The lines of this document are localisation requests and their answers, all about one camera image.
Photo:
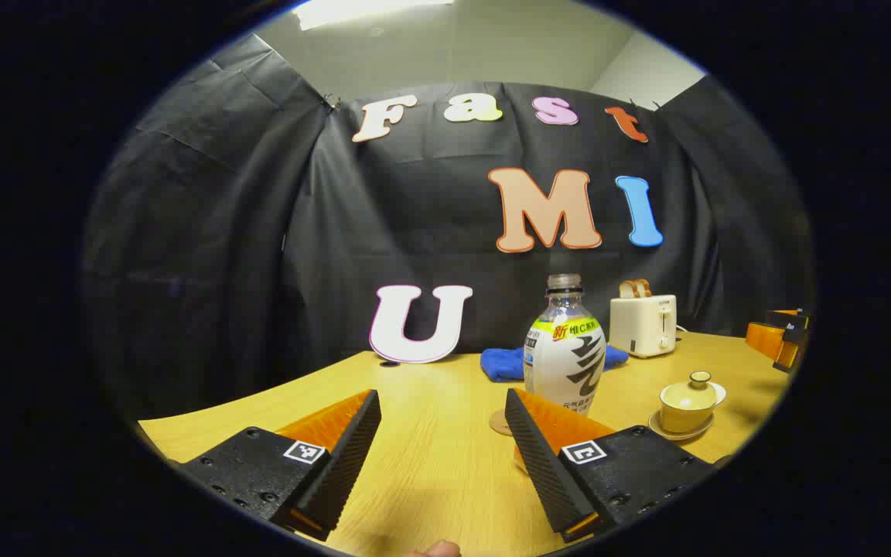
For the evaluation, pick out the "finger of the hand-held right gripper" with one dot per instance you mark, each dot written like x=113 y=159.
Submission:
x=790 y=319
x=766 y=340

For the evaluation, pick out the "clear water bottle white label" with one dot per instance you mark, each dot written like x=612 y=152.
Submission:
x=565 y=363

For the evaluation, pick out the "toast bread slice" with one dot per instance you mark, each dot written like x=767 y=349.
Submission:
x=644 y=288
x=627 y=290

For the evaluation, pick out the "white toaster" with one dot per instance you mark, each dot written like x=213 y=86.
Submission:
x=643 y=325

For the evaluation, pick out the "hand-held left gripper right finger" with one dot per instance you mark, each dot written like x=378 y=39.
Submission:
x=534 y=456

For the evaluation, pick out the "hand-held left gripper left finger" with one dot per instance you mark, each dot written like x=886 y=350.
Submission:
x=353 y=449

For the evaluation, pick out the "black backdrop cloth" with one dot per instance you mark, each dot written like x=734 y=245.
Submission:
x=260 y=232

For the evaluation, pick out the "round cork coaster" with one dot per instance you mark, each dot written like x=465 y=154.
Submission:
x=500 y=423

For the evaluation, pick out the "ceiling light panel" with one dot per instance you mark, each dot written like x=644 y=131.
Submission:
x=368 y=9

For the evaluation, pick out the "cream ceramic teacup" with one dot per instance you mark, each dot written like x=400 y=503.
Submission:
x=681 y=422

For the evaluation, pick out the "blue folded towel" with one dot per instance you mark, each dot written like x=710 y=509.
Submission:
x=501 y=363

